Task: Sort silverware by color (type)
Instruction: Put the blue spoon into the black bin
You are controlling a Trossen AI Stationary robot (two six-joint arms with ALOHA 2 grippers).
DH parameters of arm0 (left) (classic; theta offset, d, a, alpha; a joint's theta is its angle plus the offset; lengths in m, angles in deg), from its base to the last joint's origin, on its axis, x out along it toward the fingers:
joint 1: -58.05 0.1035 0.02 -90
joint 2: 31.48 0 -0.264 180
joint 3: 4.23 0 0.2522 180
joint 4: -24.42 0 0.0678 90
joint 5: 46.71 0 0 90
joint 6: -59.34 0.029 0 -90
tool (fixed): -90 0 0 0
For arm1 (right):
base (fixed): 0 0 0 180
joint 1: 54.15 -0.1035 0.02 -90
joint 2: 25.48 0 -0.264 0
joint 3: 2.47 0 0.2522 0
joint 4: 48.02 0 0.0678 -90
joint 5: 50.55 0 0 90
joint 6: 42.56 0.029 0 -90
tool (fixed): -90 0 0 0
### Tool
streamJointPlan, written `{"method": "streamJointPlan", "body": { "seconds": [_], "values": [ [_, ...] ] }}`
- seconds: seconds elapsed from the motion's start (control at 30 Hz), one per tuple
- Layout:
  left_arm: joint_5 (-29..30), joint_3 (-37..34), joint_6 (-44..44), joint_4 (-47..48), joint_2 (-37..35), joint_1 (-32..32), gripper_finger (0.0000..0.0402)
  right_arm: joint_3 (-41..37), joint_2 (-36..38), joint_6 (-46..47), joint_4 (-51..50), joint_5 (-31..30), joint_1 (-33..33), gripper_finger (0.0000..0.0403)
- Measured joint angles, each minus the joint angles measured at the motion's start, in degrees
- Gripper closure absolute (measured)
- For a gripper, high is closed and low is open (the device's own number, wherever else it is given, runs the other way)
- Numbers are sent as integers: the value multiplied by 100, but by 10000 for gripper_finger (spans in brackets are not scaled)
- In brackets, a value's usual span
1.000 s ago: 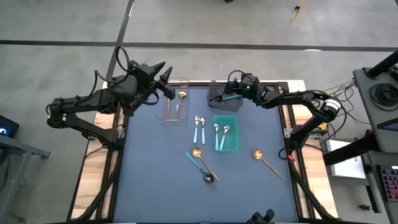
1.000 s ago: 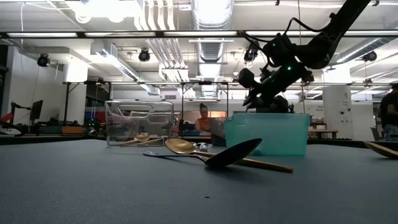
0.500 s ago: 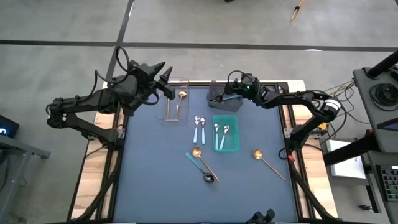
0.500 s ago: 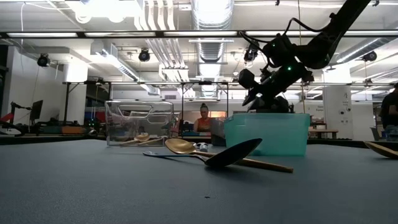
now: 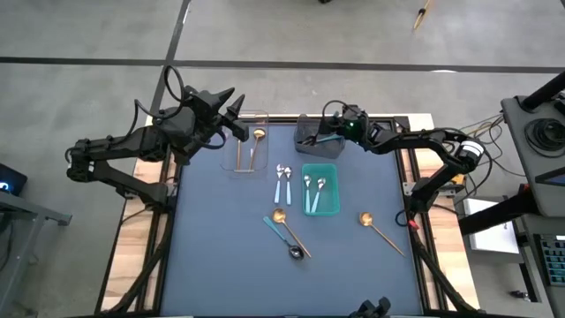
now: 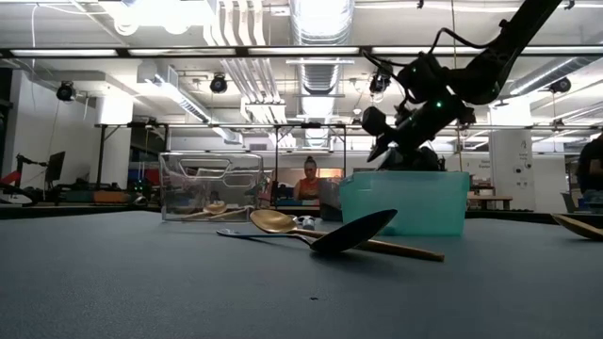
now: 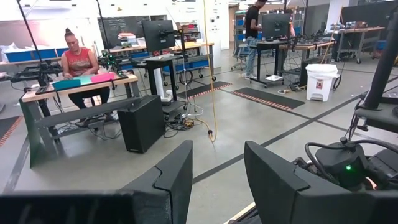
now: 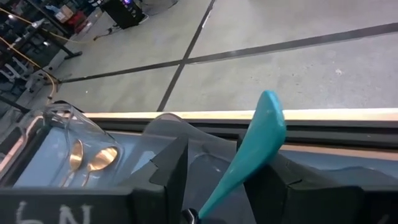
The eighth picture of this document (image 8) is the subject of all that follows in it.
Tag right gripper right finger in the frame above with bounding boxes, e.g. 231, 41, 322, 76
244, 154, 398, 224

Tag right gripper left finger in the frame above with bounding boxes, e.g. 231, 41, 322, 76
0, 135, 190, 224

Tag black spoon teal handle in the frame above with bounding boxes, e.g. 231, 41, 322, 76
182, 89, 287, 224

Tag gold spoon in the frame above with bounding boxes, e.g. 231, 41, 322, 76
81, 146, 119, 189
60, 139, 85, 189

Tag smoky grey plastic container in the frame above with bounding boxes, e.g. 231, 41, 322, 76
124, 112, 398, 224

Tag blue-grey table mat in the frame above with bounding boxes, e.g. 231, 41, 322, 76
14, 126, 398, 187

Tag clear plastic container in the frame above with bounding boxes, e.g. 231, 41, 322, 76
17, 101, 125, 189

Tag black equipment cart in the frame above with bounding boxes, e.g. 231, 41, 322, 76
101, 0, 149, 30

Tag red crate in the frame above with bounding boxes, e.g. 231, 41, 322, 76
67, 11, 94, 34

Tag cardboard box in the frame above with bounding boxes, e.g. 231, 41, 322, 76
55, 4, 75, 23

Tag yellow floor cable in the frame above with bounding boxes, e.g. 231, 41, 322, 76
0, 6, 97, 105

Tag black workbench frame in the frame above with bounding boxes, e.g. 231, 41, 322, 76
0, 18, 83, 62

